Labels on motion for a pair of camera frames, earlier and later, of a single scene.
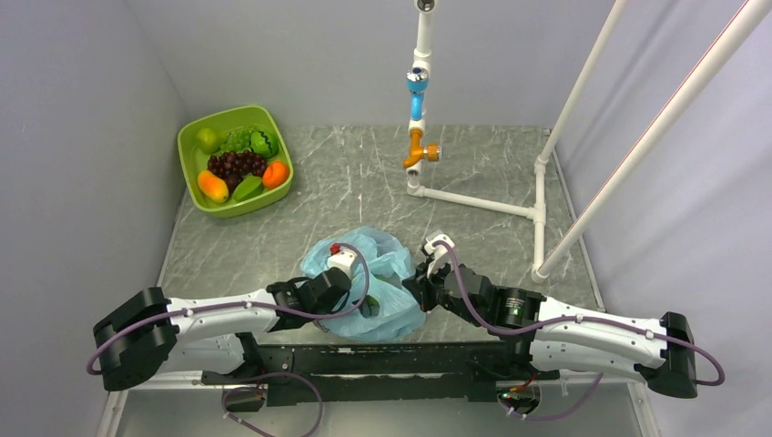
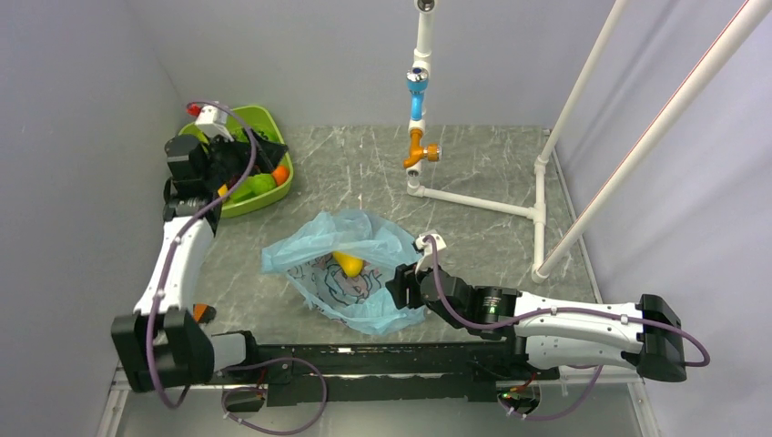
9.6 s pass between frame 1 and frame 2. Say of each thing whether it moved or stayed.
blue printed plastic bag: moved
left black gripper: moved
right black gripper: moved
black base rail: stayed
